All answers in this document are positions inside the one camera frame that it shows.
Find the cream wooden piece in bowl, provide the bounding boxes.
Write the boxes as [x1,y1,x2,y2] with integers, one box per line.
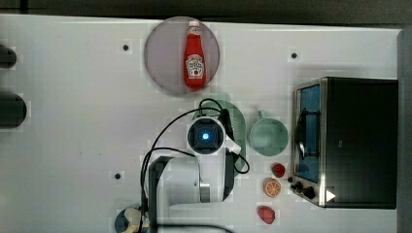
[123,208,141,233]

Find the black utensil holder cup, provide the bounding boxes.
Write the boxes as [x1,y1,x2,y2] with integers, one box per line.
[0,92,27,129]

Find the black toaster oven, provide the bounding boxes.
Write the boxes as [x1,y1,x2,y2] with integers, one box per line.
[289,77,398,210]

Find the blue bowl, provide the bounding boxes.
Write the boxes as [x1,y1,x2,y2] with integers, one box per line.
[114,203,150,233]

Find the black cylinder container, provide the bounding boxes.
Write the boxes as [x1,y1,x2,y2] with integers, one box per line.
[0,46,17,69]

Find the red strawberry toy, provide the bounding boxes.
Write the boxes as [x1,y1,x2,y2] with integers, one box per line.
[257,206,276,224]

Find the mint green mug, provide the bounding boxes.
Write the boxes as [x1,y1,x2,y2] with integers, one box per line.
[249,110,289,156]

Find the grey round plate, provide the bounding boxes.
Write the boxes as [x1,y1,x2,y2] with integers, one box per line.
[144,17,220,95]

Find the orange slice toy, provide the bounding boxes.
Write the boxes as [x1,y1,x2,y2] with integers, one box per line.
[263,178,282,198]

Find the mint green strainer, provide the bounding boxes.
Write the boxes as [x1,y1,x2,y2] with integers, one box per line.
[193,93,249,176]

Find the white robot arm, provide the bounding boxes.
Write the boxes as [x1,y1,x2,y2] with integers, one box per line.
[146,116,242,233]

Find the dark red fruit toy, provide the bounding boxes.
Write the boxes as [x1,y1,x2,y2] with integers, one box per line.
[272,163,286,178]

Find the red ketchup bottle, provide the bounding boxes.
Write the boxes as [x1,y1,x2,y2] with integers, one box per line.
[184,20,206,90]

